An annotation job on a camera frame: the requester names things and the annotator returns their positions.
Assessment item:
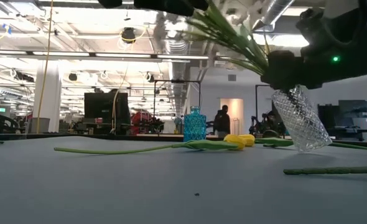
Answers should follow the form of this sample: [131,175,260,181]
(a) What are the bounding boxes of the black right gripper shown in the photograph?
[261,50,358,91]

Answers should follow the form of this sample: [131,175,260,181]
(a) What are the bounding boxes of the white flower bunch green stems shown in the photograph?
[183,0,273,77]

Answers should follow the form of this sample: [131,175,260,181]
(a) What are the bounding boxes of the clear cut-glass vase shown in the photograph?
[271,85,333,153]

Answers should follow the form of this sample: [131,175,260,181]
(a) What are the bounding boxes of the yellow artificial tulip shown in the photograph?
[53,134,247,156]
[238,133,367,154]

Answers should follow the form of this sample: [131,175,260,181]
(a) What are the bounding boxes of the blue glass vase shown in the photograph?
[183,105,207,142]

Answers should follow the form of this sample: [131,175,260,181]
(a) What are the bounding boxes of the long ceiling light bar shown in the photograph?
[0,49,221,62]

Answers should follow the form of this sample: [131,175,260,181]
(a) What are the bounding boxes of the background desk with monitors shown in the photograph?
[317,99,367,141]

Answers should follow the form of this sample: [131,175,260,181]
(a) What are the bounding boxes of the person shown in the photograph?
[213,105,231,138]

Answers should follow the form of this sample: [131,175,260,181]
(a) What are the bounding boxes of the red equipment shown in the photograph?
[129,111,151,135]

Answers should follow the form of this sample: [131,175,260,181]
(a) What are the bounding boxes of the black computer monitor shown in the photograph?
[83,92,129,119]

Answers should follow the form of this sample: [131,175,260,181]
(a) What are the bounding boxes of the white building column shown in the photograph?
[30,60,63,134]

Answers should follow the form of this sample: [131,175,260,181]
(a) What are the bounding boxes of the silver ventilation duct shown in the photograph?
[157,12,192,97]

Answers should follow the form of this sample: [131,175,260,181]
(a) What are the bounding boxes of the yellow extension cable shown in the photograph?
[35,0,54,134]
[111,26,147,130]

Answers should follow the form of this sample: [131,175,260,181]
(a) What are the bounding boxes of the black aluminium table frame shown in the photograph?
[0,133,367,141]

